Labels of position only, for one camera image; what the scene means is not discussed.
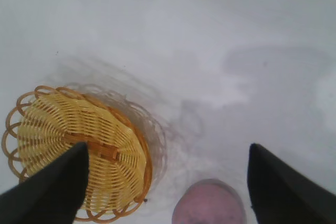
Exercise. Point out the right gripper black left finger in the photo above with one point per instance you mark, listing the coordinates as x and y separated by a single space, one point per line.
52 190

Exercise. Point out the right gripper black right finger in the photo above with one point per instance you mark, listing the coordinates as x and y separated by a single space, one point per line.
283 192

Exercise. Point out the yellow woven wicker basket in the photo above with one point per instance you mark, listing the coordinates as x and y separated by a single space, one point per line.
65 127

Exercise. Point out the pink peach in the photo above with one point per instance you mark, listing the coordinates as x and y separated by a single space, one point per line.
210 205

